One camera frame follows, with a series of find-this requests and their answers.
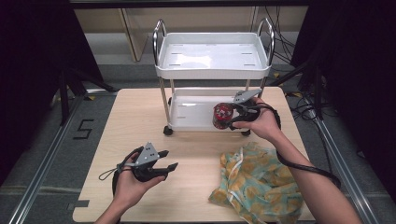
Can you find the hand-held gripper black cable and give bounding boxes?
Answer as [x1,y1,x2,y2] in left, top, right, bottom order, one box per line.
[111,146,145,196]
[256,102,342,189]

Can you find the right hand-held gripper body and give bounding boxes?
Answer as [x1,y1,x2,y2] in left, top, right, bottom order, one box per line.
[233,89,263,124]

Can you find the black cables on floor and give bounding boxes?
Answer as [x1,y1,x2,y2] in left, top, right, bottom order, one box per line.
[285,89,339,123]

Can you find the left hand-held gripper black cable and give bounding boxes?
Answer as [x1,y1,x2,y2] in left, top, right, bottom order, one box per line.
[111,146,145,196]

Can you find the dark curtain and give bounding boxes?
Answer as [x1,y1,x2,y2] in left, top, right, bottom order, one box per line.
[290,0,396,200]
[0,0,105,186]

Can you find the teal bag with yellow fruit print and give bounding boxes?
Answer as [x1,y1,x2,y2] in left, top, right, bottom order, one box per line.
[208,142,305,224]

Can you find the red can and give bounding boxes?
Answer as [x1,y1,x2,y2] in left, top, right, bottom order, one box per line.
[212,102,235,131]

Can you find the beige wooden cabinet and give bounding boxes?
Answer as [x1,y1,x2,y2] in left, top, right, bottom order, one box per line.
[74,7,310,63]

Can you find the black metal stand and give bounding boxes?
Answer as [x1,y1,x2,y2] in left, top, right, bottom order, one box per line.
[274,57,325,121]
[57,66,117,126]

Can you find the white two-tier cart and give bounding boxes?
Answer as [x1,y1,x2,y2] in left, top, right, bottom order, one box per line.
[151,17,276,137]

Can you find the thin grey cord loop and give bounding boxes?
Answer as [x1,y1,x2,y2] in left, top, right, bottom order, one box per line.
[98,167,125,182]

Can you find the person's right hand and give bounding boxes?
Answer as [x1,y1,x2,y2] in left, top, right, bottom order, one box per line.
[233,97,283,144]

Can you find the metal floor rail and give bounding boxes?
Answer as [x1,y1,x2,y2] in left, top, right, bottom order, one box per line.
[7,89,120,224]
[303,96,380,224]

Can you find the person's left hand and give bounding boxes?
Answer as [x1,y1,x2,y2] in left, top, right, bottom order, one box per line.
[112,152,167,213]

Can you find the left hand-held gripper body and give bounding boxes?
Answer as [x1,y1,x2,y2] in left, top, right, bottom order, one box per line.
[132,142,169,183]

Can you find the right hand-held gripper black cable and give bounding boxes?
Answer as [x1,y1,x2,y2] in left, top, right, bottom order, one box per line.
[256,102,342,189]

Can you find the black hanging cables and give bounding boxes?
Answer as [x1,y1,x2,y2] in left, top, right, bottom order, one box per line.
[263,6,297,65]

